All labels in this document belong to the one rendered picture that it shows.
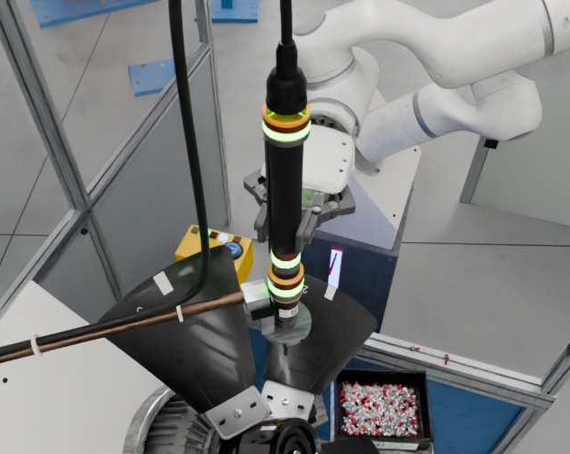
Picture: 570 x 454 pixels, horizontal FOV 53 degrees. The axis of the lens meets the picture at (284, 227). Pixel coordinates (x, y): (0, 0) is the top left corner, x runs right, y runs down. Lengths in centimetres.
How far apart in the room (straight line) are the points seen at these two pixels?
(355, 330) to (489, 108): 53
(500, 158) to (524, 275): 55
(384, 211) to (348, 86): 75
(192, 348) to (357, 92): 44
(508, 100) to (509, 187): 173
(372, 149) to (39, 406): 90
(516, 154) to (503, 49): 207
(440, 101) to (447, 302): 146
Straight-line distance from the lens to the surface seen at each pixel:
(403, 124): 136
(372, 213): 147
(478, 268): 280
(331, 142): 70
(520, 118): 127
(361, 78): 79
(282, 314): 75
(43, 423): 102
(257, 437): 94
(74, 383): 104
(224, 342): 90
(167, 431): 106
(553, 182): 294
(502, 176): 292
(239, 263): 133
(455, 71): 77
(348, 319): 113
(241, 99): 357
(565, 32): 80
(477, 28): 78
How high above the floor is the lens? 213
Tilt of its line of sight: 49 degrees down
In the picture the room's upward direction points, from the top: straight up
